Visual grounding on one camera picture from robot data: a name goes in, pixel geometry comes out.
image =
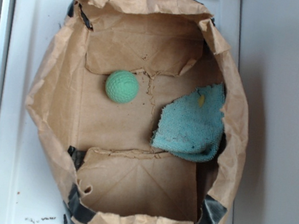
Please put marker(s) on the green dimpled ball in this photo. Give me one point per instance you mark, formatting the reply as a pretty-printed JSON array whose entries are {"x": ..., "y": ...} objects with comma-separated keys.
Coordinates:
[{"x": 121, "y": 86}]

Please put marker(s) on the teal terry cloth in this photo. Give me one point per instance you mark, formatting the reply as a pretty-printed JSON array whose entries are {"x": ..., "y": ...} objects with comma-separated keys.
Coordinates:
[{"x": 191, "y": 127}]

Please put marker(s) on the brown paper bag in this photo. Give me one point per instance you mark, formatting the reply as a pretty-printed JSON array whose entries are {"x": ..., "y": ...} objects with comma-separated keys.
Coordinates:
[{"x": 98, "y": 150}]

